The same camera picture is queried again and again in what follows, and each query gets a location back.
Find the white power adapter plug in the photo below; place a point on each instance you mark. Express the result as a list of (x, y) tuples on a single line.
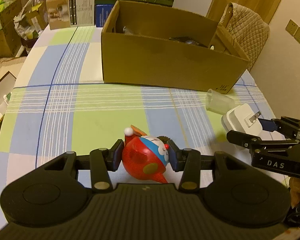
[(242, 119)]

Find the brown hair scrunchie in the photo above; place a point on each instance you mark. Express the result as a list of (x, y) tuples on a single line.
[(164, 139)]

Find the white plastic bag clutter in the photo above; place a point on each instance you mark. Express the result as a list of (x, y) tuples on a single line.
[(31, 20)]

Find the red Doraemon toy figure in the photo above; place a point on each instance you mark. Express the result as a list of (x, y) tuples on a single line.
[(144, 157)]

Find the large open cardboard box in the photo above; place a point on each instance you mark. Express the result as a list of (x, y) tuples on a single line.
[(151, 59)]

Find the blue flat box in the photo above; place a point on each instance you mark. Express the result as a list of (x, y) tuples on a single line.
[(102, 12)]

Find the white appliance box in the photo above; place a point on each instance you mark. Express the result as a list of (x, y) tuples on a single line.
[(70, 13)]

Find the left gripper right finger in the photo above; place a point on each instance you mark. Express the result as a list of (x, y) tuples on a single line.
[(187, 161)]

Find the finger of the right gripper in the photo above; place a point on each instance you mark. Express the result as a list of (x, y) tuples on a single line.
[(253, 143), (289, 127)]

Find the wall power sockets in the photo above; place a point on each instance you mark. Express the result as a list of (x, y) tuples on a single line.
[(294, 30)]

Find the cardboard box with tissues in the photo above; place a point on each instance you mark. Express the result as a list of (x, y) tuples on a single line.
[(10, 41)]

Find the translucent plastic cup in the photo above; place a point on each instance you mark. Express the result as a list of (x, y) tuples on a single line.
[(218, 103)]

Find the silver green foil pouch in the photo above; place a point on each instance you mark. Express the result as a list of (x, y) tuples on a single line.
[(127, 31)]

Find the person right hand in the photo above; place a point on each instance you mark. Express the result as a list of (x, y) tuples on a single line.
[(294, 184)]

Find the black shaver box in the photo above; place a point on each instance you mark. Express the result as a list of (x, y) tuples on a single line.
[(187, 40)]

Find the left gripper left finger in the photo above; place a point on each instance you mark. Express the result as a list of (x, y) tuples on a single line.
[(103, 160)]

